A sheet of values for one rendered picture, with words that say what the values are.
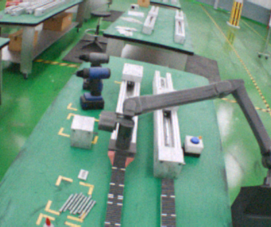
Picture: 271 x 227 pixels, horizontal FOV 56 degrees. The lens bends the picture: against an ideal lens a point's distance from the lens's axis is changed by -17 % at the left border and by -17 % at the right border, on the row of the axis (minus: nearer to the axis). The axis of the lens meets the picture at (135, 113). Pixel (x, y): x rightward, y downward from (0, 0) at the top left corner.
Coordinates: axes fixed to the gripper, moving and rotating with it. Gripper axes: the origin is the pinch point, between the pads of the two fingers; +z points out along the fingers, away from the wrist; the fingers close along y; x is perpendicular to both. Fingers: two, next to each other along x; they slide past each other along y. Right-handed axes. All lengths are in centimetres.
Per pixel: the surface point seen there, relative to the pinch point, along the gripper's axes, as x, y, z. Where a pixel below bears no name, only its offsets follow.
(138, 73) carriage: -67, -4, -11
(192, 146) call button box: -14.7, -31.1, -3.3
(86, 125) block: -12.2, 15.5, -7.1
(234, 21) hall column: -967, -375, 47
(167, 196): 16.5, -18.9, -0.6
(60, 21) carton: -367, 127, 36
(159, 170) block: 2.2, -15.9, -1.4
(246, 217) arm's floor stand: 23, -55, 3
